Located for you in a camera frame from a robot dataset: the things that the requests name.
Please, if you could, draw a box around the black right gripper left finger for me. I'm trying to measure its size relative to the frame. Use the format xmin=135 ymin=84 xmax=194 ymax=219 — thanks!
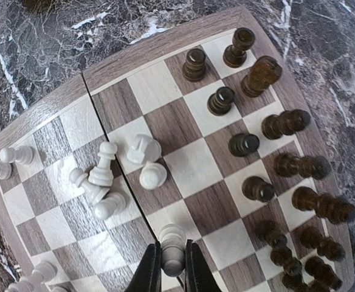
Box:
xmin=125 ymin=242 xmax=162 ymax=292

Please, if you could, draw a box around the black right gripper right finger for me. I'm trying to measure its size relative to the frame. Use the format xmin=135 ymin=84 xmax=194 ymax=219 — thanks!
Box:
xmin=185 ymin=240 xmax=221 ymax=292

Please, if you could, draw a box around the white chess queen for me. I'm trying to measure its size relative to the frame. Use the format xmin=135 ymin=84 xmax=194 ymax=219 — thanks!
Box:
xmin=159 ymin=224 xmax=187 ymax=277

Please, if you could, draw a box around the wooden chess board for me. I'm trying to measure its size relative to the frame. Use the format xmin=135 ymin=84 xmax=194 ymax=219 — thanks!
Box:
xmin=0 ymin=7 xmax=354 ymax=291

